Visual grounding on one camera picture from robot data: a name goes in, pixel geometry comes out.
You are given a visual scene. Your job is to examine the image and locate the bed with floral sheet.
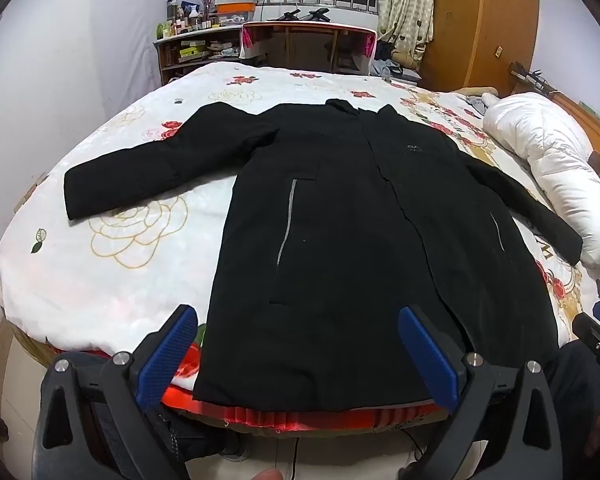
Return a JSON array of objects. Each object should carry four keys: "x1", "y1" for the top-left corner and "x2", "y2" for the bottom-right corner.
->
[{"x1": 0, "y1": 57, "x2": 600, "y2": 433}]

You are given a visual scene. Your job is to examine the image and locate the dark bag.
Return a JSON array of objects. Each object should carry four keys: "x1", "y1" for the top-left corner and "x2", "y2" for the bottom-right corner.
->
[{"x1": 150, "y1": 400, "x2": 251, "y2": 463}]

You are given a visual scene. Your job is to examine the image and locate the person's dark trousers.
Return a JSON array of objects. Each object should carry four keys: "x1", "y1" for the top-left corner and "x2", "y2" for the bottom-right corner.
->
[{"x1": 545, "y1": 342, "x2": 600, "y2": 461}]

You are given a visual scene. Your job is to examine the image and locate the wooden shelf unit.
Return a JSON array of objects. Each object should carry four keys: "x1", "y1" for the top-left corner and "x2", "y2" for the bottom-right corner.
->
[{"x1": 153, "y1": 25, "x2": 243, "y2": 86}]

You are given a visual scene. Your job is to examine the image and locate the pile of clothes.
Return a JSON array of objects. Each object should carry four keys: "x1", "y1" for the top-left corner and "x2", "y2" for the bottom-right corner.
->
[{"x1": 372, "y1": 42, "x2": 423, "y2": 83}]

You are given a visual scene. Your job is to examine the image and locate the group of bottles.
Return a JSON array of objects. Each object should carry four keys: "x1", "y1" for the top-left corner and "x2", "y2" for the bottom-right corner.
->
[{"x1": 156, "y1": 0, "x2": 216, "y2": 38}]

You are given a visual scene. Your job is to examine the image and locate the white duvet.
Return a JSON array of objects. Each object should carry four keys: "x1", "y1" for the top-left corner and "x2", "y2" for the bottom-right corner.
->
[{"x1": 481, "y1": 91, "x2": 600, "y2": 268}]

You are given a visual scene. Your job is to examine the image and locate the black coat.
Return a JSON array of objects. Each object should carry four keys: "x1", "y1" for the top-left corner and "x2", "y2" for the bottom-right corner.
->
[{"x1": 64, "y1": 97, "x2": 583, "y2": 413}]

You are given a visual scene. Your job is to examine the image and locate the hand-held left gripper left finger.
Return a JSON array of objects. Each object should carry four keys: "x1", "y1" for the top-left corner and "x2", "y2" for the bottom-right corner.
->
[{"x1": 32, "y1": 304, "x2": 198, "y2": 480}]

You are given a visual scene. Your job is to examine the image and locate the wooden headboard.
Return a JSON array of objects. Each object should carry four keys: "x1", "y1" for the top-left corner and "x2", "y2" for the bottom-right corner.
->
[{"x1": 550, "y1": 87, "x2": 600, "y2": 161}]

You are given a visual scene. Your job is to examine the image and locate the wooden desk with shelves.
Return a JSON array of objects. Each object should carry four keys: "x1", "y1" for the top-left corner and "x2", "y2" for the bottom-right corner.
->
[{"x1": 240, "y1": 21, "x2": 378, "y2": 77}]

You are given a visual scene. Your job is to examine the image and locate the wooden wardrobe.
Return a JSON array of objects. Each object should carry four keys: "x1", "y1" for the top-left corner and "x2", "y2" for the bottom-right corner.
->
[{"x1": 420, "y1": 0, "x2": 541, "y2": 96}]

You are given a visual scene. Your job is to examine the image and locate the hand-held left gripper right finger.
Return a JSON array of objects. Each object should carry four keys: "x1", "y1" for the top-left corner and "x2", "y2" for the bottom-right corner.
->
[{"x1": 399, "y1": 305, "x2": 563, "y2": 480}]

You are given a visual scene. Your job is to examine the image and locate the orange storage box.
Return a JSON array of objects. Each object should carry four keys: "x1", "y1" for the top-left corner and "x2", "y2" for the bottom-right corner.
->
[{"x1": 215, "y1": 0, "x2": 257, "y2": 17}]

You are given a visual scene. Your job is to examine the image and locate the patterned curtain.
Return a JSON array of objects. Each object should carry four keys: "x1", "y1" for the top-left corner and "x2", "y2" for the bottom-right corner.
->
[{"x1": 377, "y1": 0, "x2": 438, "y2": 58}]

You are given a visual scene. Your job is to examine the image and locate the grey garment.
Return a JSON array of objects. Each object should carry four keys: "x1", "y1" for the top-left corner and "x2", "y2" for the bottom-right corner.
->
[{"x1": 462, "y1": 92, "x2": 496, "y2": 117}]

